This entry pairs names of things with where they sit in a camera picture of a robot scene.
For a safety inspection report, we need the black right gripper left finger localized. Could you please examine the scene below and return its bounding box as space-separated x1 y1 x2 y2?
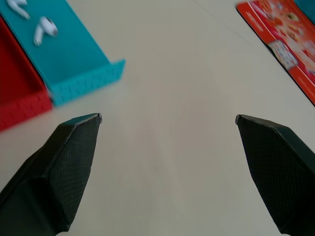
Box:
0 113 102 236

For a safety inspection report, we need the red plastic bin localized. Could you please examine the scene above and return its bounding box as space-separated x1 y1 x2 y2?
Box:
0 15 53 132

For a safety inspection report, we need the teal plastic bin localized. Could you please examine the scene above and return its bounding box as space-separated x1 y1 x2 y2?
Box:
0 0 126 108

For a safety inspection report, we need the white earbud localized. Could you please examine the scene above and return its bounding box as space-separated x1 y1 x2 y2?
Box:
33 16 59 47
6 0 31 20

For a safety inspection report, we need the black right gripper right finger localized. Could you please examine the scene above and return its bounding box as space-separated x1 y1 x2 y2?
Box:
235 114 315 236

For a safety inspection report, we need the red printed game case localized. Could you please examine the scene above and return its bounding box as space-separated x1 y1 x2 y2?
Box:
235 0 315 107

